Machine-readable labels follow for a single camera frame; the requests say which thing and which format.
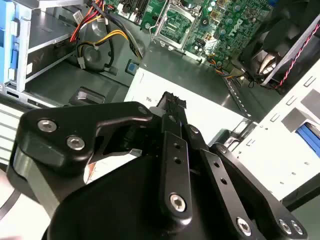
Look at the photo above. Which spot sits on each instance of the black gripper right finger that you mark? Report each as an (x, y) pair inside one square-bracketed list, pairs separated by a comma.
[(220, 172)]

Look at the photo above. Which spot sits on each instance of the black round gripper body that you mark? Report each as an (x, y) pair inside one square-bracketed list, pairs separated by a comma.
[(112, 200)]

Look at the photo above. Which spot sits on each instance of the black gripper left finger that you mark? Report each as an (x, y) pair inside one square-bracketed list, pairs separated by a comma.
[(50, 145)]

